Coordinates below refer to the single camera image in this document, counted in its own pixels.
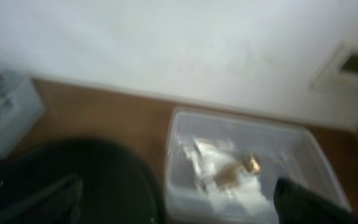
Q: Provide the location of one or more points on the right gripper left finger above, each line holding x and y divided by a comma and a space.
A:
56, 203

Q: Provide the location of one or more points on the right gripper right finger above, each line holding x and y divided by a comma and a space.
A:
296, 205

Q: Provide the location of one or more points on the round black tray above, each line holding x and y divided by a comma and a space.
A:
118, 187

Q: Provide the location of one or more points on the clear plastic bin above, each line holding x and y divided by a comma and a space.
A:
283, 150

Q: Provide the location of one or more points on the grey dishwasher rack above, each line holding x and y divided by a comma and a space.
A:
20, 108

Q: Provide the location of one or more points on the white wall outlet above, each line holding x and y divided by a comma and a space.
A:
339, 72

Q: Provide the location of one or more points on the white napkin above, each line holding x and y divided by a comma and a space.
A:
208, 157

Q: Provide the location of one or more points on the gold snack wrapper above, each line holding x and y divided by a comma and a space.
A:
229, 176

